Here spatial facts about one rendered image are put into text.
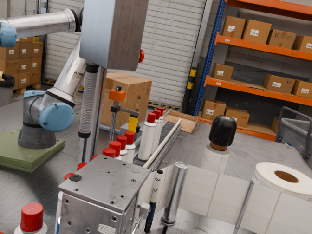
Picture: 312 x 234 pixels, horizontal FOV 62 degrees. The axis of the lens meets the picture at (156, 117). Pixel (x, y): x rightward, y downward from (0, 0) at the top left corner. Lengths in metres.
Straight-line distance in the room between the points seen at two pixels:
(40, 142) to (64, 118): 0.20
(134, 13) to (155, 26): 4.51
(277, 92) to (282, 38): 0.86
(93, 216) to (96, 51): 0.43
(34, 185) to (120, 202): 0.63
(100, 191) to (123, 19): 0.42
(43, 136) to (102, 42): 0.60
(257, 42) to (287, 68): 1.20
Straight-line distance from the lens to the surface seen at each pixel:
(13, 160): 1.09
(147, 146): 1.09
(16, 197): 0.96
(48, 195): 0.95
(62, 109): 1.00
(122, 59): 0.68
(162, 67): 5.19
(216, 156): 0.89
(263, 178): 0.93
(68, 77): 1.03
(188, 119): 2.02
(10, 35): 0.95
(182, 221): 0.84
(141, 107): 1.63
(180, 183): 0.73
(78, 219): 0.44
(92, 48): 0.74
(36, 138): 1.16
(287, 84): 4.87
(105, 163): 0.50
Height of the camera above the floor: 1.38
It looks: 17 degrees down
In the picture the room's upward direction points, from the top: 11 degrees clockwise
